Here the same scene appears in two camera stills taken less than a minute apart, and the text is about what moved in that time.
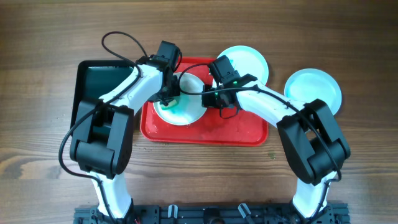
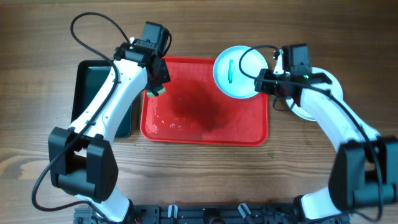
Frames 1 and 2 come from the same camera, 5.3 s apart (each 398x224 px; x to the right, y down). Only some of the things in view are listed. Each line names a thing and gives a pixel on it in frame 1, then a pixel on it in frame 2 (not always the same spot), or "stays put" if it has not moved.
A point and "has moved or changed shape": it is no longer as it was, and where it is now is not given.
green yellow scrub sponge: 170,105 has moved or changed shape
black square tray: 93,78 stays put
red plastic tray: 238,126 stays put
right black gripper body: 211,99 → 267,74
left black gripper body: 168,91 → 161,76
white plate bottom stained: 189,110 → 334,87
